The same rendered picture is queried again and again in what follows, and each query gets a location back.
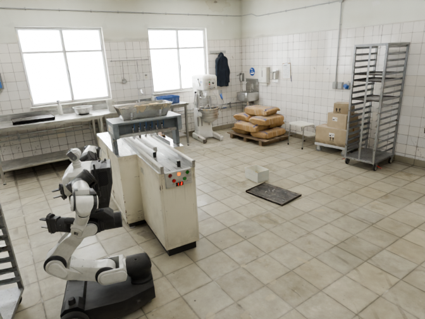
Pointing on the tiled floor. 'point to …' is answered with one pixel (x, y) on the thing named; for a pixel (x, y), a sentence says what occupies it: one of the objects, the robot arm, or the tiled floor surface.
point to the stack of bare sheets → (273, 193)
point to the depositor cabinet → (128, 176)
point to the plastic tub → (257, 173)
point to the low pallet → (258, 138)
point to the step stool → (302, 130)
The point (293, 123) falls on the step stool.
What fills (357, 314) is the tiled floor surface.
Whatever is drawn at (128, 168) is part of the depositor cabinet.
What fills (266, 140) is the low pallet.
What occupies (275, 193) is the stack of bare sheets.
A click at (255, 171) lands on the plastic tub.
